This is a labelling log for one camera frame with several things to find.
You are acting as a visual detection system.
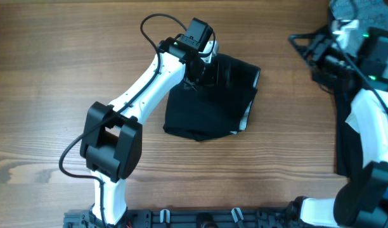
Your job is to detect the black shorts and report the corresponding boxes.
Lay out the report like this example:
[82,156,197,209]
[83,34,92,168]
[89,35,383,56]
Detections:
[163,54,261,141]

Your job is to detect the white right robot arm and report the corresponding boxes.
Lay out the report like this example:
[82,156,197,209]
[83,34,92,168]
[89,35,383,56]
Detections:
[286,25,388,227]

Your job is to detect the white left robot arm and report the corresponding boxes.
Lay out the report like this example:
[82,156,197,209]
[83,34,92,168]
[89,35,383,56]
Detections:
[80,38,219,227]

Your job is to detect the light blue jeans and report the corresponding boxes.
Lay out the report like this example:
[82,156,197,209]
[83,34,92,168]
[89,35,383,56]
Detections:
[328,0,388,58]

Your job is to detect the black garment under pile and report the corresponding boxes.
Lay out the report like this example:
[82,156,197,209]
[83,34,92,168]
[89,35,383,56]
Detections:
[334,91,363,179]

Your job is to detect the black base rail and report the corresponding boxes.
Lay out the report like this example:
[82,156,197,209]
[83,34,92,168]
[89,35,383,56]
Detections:
[63,206,309,228]

